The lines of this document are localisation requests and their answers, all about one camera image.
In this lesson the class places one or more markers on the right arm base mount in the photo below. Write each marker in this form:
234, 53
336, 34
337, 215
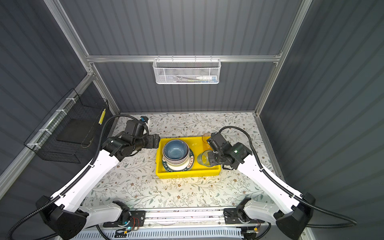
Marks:
238, 216

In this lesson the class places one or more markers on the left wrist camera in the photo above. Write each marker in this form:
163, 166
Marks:
136, 129

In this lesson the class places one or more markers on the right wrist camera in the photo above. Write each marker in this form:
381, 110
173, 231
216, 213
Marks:
218, 143

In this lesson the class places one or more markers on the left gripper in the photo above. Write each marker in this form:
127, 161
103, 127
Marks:
150, 144

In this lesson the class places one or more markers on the lilac purple bowl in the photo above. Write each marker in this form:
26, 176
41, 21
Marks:
176, 162

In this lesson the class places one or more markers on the dark green rimmed plate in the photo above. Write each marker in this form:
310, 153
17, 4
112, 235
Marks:
191, 162

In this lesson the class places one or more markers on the yellow plastic bin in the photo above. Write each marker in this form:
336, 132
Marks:
196, 145

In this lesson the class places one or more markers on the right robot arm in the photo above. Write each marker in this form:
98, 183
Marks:
292, 226

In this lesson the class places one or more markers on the light green bowl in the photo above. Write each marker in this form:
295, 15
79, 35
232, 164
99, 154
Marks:
175, 168

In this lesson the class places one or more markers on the black wire basket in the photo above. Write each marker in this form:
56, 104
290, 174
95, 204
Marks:
71, 135

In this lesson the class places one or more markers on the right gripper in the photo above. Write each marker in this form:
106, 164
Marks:
211, 160

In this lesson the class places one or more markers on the white wire mesh basket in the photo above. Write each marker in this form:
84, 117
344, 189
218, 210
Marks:
166, 68

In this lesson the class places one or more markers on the pink plastic cup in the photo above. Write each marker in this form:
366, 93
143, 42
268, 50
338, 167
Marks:
205, 138

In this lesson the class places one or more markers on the grey blue plastic cup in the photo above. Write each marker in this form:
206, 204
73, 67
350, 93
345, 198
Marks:
203, 158

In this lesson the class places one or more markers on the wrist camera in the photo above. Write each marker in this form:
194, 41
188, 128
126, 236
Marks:
218, 143
136, 129

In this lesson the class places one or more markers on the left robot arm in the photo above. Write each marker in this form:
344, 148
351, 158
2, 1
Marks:
66, 217

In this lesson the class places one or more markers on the floral table mat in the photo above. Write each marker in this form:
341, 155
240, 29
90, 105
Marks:
135, 182

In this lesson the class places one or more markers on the aluminium front rail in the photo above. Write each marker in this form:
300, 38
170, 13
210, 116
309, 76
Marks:
205, 216

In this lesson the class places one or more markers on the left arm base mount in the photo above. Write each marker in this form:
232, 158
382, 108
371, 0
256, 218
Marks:
132, 219

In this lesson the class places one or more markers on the items in mesh basket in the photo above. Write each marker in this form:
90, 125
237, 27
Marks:
197, 79

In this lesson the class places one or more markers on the dark blue bowl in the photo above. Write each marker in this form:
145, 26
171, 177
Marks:
175, 150

